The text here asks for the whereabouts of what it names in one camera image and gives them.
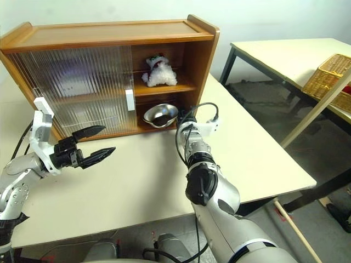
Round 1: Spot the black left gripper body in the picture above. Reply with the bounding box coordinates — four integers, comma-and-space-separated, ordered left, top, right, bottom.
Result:
49, 136, 84, 169

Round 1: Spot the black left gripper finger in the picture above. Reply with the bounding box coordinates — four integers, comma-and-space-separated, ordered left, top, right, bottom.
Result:
72, 125, 106, 142
81, 146, 116, 169

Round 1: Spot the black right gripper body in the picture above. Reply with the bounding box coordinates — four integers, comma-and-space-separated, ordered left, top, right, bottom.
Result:
179, 111, 198, 125

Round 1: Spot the silver metal bowl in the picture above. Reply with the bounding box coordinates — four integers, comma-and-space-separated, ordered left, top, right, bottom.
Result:
142, 102, 178, 129

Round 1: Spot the white plush toy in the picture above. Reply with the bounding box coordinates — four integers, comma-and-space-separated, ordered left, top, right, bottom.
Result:
141, 53, 178, 88

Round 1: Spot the white block door handle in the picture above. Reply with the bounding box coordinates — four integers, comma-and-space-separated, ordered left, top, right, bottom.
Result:
33, 97, 55, 117
124, 88, 136, 112

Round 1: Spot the purple tissue pack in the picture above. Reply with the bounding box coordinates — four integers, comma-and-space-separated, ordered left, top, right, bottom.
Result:
53, 52, 94, 93

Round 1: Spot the ribbed clear sliding door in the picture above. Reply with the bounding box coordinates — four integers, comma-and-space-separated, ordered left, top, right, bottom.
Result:
8, 47, 123, 139
32, 45, 135, 138

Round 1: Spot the brown wooden cabinet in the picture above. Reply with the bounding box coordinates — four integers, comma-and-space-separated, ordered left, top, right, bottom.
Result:
0, 14, 221, 142

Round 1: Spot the grey rounded shape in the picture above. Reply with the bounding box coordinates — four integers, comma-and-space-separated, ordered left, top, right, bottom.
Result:
82, 238, 119, 263
157, 233, 190, 263

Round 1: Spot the beige table with black legs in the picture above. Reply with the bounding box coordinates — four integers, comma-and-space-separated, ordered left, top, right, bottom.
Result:
219, 38, 351, 127

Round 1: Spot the beige slanted wooden beam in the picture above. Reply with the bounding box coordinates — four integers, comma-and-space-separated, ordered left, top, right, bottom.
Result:
281, 71, 351, 148

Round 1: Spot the woven wicker basket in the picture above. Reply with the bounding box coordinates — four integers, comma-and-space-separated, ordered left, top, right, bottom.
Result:
329, 90, 351, 113
302, 53, 351, 100

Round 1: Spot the thin wooden stick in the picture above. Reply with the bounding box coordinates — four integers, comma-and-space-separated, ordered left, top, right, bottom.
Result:
274, 199, 322, 263

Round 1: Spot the black shoe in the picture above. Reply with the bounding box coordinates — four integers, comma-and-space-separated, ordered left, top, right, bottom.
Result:
327, 204, 351, 233

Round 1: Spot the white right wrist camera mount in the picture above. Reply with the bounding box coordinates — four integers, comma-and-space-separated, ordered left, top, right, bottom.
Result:
178, 117, 221, 138

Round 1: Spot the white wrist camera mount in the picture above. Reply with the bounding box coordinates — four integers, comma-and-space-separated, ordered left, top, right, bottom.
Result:
178, 117, 221, 138
28, 111, 60, 176

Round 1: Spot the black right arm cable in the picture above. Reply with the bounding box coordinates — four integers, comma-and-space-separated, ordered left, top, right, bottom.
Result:
174, 102, 220, 167

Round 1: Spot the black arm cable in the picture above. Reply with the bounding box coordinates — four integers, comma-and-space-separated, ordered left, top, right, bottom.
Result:
174, 102, 220, 167
10, 122, 36, 162

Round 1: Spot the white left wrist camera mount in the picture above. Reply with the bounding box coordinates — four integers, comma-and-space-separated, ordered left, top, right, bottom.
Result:
28, 111, 60, 176

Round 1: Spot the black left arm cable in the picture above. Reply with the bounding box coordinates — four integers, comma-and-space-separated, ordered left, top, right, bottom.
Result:
10, 122, 36, 162

